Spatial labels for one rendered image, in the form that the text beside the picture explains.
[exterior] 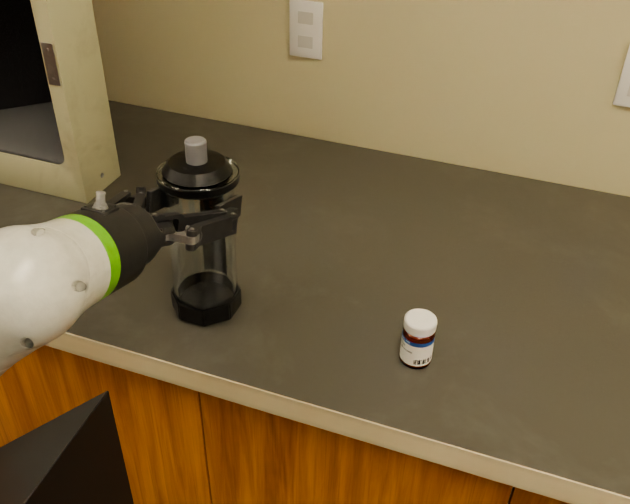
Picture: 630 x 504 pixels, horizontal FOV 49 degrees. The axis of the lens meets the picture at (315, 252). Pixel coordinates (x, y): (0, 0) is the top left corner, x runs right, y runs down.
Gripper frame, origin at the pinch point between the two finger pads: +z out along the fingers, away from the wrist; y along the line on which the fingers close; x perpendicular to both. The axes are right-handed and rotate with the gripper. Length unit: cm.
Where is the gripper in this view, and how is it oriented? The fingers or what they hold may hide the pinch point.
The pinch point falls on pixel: (198, 202)
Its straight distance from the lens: 95.2
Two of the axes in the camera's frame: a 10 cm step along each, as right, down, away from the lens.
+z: 3.0, -2.8, 9.1
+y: -9.5, -2.1, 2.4
